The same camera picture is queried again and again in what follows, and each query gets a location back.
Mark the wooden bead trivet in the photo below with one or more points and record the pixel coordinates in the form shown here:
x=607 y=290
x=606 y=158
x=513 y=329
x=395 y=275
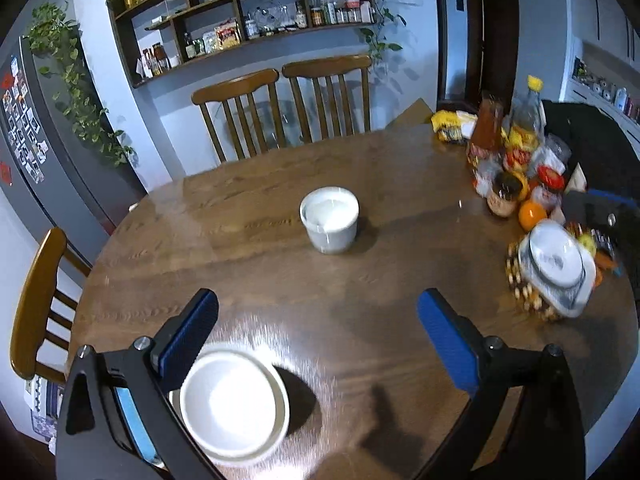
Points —
x=526 y=296

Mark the red lid jar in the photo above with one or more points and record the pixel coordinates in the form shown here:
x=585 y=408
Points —
x=549 y=186

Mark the orange fruit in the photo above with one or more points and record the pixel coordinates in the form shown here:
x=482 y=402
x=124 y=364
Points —
x=530 y=214

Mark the wooden chair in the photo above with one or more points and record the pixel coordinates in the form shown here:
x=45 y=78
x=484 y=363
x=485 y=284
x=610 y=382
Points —
x=332 y=98
x=236 y=97
x=34 y=309

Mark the wooden wall shelf with jars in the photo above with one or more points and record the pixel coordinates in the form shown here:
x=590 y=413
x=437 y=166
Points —
x=157 y=37

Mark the grey refrigerator with magnets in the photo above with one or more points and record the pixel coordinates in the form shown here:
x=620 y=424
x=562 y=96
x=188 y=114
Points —
x=49 y=176

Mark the white ceramic ramekin cup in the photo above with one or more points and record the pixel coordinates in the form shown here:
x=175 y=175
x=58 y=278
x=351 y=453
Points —
x=330 y=217

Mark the hanging green ivy plant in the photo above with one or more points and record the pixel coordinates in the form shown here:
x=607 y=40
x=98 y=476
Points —
x=55 y=38

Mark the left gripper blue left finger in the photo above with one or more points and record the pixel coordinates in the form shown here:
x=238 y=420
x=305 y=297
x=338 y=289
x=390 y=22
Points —
x=179 y=341

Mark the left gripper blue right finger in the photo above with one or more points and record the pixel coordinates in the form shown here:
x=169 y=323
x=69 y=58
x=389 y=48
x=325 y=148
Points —
x=457 y=342

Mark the large white bowl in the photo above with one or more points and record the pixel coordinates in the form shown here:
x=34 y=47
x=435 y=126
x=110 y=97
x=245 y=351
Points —
x=234 y=405

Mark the back right wooden chair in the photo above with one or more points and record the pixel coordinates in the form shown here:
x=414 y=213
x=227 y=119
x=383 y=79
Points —
x=332 y=98

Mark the brown lid jar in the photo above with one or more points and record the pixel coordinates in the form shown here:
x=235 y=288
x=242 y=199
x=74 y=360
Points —
x=503 y=197

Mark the boxes on floor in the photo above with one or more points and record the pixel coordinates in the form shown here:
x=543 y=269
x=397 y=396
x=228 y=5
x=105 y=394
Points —
x=44 y=400

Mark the yellow cap oil bottle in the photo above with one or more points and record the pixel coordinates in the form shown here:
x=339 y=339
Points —
x=527 y=121

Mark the teal blue plate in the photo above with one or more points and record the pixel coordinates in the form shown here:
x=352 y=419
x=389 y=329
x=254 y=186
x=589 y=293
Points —
x=139 y=435

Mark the right trailing green plant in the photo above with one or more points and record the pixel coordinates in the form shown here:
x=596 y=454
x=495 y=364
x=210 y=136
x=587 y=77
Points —
x=374 y=32

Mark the red sauce bottle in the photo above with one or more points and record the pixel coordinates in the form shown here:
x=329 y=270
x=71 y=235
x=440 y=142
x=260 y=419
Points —
x=486 y=139

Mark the back left wooden chair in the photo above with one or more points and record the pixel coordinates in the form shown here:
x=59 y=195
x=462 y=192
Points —
x=236 y=97

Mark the yellow snack packet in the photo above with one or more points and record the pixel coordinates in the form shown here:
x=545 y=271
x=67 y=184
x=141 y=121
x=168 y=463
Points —
x=453 y=127

